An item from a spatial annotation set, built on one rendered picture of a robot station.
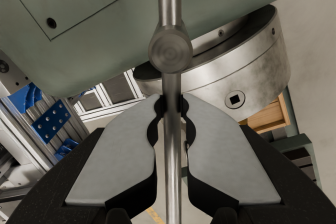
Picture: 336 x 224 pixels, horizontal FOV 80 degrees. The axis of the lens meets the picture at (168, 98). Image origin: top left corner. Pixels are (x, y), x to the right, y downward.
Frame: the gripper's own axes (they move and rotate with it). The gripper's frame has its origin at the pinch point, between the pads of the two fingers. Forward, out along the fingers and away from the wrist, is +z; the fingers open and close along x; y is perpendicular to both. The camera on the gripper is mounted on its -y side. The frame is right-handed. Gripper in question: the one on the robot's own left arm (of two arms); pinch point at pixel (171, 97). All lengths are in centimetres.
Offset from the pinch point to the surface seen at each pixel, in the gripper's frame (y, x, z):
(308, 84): 63, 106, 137
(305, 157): 48, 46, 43
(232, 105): 10.9, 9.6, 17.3
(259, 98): 10.1, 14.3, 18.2
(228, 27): -0.5, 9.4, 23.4
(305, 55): 39, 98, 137
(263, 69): 5.3, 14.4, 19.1
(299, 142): 46, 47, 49
